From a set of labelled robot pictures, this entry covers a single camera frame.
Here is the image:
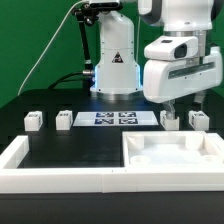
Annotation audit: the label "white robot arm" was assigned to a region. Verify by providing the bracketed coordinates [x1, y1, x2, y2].
[89, 0, 224, 105]

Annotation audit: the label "white cable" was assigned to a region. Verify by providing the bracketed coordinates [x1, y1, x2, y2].
[17, 0, 88, 97]

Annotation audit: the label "white marker sheet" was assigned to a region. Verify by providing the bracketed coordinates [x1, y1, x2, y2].
[74, 111, 158, 127]

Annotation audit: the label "white U-shaped fence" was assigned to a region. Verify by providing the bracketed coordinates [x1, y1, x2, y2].
[0, 136, 224, 194]

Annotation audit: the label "white square tabletop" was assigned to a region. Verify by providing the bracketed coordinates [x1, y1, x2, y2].
[122, 131, 224, 168]

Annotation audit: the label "black cables at base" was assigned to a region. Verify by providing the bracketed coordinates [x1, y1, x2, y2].
[48, 69, 96, 90]

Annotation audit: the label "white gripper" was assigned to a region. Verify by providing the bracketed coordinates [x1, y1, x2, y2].
[143, 36, 223, 120]

